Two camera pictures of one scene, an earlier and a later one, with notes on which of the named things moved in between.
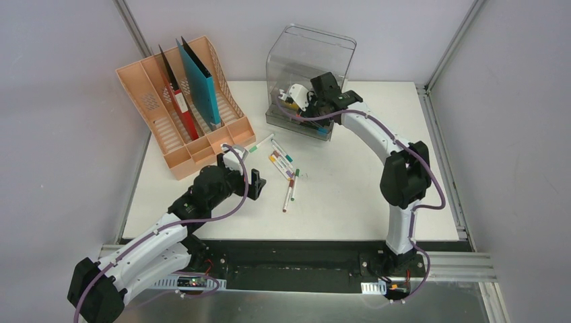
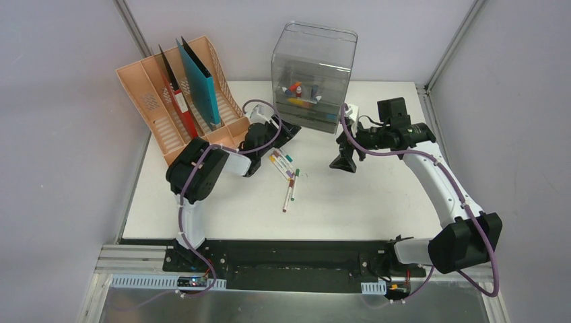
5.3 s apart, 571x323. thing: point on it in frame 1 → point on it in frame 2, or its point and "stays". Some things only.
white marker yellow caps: (280, 166) stays
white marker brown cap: (288, 194) stays
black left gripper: (246, 184) → (277, 132)
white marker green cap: (297, 174) stays
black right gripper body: (315, 105) → (372, 138)
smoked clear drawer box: (296, 55) stays
